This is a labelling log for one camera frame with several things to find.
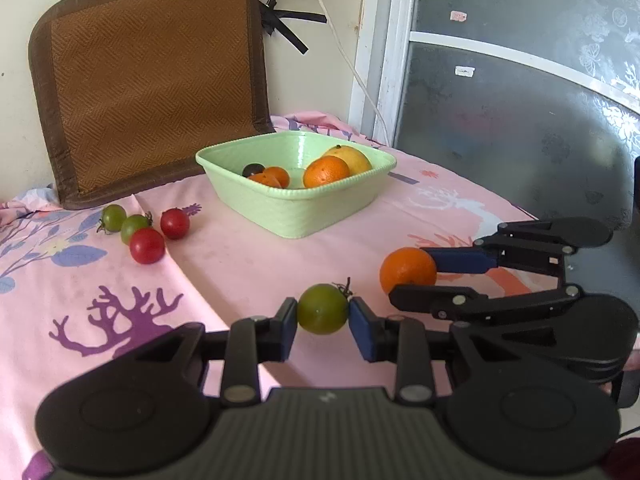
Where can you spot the red cherry tomato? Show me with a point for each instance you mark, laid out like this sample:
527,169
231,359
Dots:
175,223

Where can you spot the light green plastic basket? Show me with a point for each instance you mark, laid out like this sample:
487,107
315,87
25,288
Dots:
296,211

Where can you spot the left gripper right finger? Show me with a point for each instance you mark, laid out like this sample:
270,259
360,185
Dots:
404,342

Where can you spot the large yellow grapefruit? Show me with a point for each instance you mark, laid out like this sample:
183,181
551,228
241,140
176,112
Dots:
357,162

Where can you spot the dark purple plum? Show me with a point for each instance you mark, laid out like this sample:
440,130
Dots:
251,169

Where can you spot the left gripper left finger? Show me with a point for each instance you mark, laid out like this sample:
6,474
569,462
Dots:
247,344

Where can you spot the glass sliding door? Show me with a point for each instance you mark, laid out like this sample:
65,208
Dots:
536,100

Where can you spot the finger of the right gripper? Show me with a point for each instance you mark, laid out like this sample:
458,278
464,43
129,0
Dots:
456,303
484,255

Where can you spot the pink deer print tablecloth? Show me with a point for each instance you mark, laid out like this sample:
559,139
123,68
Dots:
102,373

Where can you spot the brown woven seat cushion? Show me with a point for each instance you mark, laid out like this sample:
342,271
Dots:
128,91

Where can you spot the green tomato with stem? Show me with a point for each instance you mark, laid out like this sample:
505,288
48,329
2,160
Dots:
134,223

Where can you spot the small orange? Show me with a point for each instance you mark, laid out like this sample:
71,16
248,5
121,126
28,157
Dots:
280,174
265,179

